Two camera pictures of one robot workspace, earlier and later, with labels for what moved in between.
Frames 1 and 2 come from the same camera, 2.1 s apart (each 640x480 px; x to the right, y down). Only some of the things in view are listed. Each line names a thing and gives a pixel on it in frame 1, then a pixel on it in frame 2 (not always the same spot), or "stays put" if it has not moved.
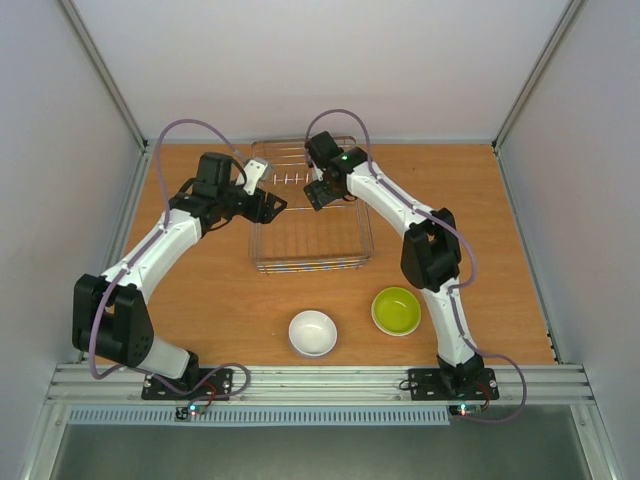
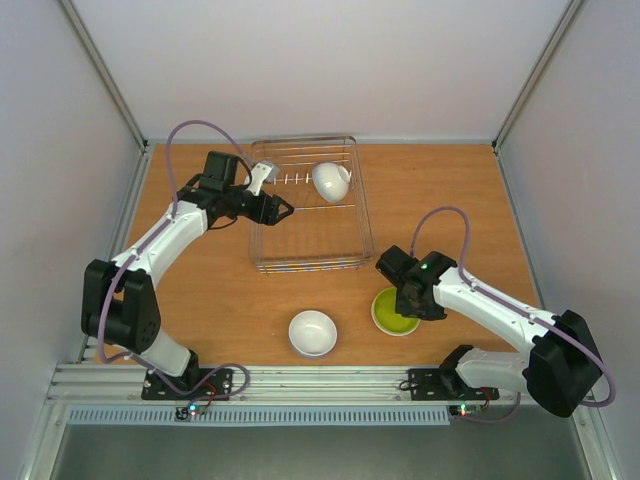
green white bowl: [396, 311] stays put
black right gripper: [319, 191] → [412, 297]
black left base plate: [214, 384] stays put
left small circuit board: [182, 413] stays put
